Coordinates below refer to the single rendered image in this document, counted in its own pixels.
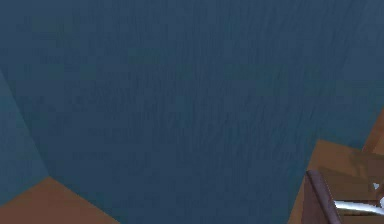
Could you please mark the silver metal bar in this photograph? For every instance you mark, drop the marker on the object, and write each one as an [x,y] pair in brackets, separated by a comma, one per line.
[356,206]

